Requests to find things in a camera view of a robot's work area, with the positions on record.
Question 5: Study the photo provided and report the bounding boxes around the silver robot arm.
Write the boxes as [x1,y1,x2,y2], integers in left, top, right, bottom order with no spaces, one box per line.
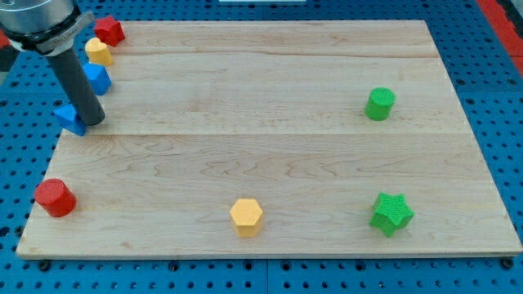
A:
[1,0,95,56]

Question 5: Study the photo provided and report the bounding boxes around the wooden board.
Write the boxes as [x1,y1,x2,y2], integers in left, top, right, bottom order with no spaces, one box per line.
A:
[17,20,522,260]

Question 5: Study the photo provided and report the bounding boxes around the yellow hexagon block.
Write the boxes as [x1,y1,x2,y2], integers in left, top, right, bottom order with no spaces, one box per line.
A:
[230,198,264,238]

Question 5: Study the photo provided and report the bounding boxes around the green cylinder block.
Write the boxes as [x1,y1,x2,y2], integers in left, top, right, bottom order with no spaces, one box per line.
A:
[364,87,396,121]

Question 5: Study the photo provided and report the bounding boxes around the green star block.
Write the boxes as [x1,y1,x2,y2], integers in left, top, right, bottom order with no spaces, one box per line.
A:
[369,193,415,238]

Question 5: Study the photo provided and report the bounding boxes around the blue cube block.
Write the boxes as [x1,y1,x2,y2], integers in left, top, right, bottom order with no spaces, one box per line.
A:
[83,63,112,96]

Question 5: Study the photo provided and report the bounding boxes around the yellow heart block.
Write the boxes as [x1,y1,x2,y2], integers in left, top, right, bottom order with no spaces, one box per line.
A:
[84,38,114,66]

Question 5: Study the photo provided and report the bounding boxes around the red star block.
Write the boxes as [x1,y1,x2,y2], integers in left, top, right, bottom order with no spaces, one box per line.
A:
[94,16,126,47]

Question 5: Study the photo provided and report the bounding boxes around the blue triangle block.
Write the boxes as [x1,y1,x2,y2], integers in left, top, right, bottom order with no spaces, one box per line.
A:
[53,105,87,136]

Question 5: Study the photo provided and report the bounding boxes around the red cylinder block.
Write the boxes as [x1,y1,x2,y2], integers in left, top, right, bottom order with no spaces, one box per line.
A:
[34,178,77,217]

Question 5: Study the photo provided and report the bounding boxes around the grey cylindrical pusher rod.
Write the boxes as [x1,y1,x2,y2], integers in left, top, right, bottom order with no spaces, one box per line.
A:
[46,47,105,126]

